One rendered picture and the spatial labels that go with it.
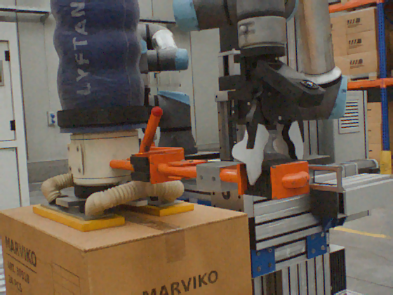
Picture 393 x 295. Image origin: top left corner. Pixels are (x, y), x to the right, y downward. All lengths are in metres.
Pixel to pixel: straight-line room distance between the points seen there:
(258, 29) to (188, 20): 0.20
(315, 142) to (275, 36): 1.04
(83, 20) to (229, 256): 0.63
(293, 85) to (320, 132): 1.09
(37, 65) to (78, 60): 9.86
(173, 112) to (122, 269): 0.89
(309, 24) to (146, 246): 0.67
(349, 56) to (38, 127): 6.36
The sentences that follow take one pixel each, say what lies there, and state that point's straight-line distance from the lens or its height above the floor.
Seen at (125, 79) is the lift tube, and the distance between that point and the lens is 1.20.
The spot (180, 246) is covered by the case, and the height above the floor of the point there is 0.91.
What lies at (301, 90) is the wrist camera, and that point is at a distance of 0.71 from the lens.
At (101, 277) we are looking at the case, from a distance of 0.98.
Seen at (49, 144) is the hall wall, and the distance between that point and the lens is 11.04.
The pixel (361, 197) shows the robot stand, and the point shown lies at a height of 0.92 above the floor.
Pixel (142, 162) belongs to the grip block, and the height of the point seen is 1.09.
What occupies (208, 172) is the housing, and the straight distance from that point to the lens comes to 0.87.
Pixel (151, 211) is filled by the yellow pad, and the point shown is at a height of 0.95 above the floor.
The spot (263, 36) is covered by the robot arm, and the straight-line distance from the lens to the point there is 0.77.
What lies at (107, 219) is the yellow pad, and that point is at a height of 0.96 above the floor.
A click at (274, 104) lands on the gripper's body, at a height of 1.19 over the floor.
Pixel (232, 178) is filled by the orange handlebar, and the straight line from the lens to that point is 0.82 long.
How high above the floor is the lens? 1.18
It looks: 3 degrees down
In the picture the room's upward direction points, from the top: 3 degrees counter-clockwise
